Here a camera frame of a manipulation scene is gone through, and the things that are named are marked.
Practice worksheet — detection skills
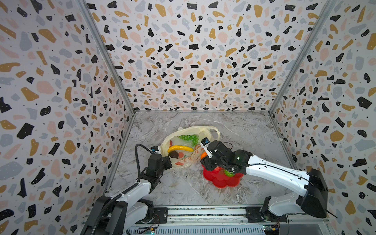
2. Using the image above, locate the lime green bumpy fruit toy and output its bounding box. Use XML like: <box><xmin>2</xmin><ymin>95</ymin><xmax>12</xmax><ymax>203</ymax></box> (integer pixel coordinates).
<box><xmin>224</xmin><ymin>170</ymin><xmax>236</xmax><ymax>177</ymax></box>

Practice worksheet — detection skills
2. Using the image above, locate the orange fruit toy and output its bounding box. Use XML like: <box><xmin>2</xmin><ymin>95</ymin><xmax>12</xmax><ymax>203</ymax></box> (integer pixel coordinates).
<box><xmin>200</xmin><ymin>152</ymin><xmax>208</xmax><ymax>159</ymax></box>

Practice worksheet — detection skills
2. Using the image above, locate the cream plastic bag orange print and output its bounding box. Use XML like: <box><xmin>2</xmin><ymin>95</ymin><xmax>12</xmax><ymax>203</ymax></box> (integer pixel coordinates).
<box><xmin>158</xmin><ymin>126</ymin><xmax>221</xmax><ymax>168</ymax></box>

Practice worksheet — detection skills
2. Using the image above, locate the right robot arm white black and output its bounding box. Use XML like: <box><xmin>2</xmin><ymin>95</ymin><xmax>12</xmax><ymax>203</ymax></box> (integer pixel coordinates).
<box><xmin>200</xmin><ymin>138</ymin><xmax>329</xmax><ymax>220</ymax></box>

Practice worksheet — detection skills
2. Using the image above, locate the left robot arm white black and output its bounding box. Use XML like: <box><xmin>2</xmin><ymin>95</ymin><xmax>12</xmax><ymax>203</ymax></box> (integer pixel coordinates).
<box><xmin>81</xmin><ymin>154</ymin><xmax>172</xmax><ymax>235</ymax></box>

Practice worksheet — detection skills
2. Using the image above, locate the yellow banana toy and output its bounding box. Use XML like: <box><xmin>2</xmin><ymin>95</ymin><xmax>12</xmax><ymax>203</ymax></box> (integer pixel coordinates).
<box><xmin>167</xmin><ymin>145</ymin><xmax>194</xmax><ymax>153</ymax></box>

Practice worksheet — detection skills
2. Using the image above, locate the red flower-shaped plate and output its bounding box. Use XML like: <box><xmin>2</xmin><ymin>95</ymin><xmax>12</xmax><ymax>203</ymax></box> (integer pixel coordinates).
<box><xmin>203</xmin><ymin>167</ymin><xmax>244</xmax><ymax>189</ymax></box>

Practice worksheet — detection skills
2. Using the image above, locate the green grapes bunch toy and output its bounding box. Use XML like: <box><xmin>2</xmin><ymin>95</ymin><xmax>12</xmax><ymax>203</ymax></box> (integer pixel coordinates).
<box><xmin>178</xmin><ymin>134</ymin><xmax>199</xmax><ymax>147</ymax></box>

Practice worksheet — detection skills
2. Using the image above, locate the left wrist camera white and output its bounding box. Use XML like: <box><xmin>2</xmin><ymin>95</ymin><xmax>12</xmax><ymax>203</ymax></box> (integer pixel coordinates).
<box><xmin>151</xmin><ymin>146</ymin><xmax>161</xmax><ymax>154</ymax></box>

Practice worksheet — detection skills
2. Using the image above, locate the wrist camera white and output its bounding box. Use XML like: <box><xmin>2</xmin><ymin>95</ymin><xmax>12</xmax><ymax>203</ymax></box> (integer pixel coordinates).
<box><xmin>151</xmin><ymin>146</ymin><xmax>161</xmax><ymax>154</ymax></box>
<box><xmin>200</xmin><ymin>138</ymin><xmax>212</xmax><ymax>158</ymax></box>

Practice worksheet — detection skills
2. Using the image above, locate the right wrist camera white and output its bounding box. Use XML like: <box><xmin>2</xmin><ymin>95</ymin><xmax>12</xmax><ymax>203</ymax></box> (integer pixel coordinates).
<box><xmin>200</xmin><ymin>138</ymin><xmax>212</xmax><ymax>158</ymax></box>

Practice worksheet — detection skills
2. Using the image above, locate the black corrugated cable hose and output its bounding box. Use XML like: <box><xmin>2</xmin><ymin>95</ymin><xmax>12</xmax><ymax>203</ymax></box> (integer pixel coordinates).
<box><xmin>89</xmin><ymin>143</ymin><xmax>153</xmax><ymax>235</ymax></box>

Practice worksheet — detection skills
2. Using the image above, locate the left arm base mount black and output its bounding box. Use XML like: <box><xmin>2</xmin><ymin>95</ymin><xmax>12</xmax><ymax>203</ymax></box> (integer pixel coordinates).
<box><xmin>136</xmin><ymin>207</ymin><xmax>168</xmax><ymax>224</ymax></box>

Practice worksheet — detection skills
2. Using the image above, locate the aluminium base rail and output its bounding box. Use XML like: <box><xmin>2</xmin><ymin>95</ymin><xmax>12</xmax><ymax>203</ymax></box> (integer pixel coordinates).
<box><xmin>123</xmin><ymin>205</ymin><xmax>292</xmax><ymax>235</ymax></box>

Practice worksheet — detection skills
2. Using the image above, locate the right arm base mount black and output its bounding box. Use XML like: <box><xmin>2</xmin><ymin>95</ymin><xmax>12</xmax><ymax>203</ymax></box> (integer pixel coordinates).
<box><xmin>245</xmin><ymin>206</ymin><xmax>287</xmax><ymax>223</ymax></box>

